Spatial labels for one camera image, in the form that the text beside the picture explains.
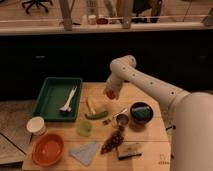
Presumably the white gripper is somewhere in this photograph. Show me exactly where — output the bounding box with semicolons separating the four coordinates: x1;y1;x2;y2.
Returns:
104;74;124;95

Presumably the red apple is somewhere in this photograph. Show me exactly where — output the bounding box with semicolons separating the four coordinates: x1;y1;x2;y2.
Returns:
106;91;116;100

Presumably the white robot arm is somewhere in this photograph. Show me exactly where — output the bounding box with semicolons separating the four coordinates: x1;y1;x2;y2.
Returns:
104;55;213;171

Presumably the metal measuring cup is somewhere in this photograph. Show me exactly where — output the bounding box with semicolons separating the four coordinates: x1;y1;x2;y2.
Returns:
103;108;129;129

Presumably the green plastic cup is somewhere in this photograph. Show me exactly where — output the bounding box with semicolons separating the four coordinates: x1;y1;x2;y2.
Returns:
78;120;92;137

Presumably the white paper cup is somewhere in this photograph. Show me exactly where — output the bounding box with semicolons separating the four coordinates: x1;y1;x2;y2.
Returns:
26;116;46;135

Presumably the yellow banana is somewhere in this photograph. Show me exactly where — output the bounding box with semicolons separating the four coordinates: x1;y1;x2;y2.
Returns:
87;97;96;115

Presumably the dark brown bowl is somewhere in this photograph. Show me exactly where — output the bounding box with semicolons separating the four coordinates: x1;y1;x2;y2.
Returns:
130;102;153;125

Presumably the teal sponge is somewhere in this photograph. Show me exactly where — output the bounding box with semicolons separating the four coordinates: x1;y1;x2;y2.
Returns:
133;108;150;120

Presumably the wooden tabletop board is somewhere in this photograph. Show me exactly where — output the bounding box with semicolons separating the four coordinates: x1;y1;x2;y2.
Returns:
22;83;170;171

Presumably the white spatula utensil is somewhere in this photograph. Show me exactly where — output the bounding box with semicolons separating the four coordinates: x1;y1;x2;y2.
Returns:
60;87;77;112

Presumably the green plastic tray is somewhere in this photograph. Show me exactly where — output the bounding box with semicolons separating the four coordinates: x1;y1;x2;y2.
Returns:
32;77;82;122

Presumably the grey folded cloth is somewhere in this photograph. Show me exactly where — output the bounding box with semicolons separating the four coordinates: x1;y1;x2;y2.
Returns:
69;142;100;166

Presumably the orange bowl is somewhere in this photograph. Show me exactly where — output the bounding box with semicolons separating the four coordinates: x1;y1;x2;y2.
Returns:
32;133;64;167

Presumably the black office chair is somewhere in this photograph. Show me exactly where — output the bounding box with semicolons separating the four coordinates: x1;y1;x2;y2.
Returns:
21;0;53;14

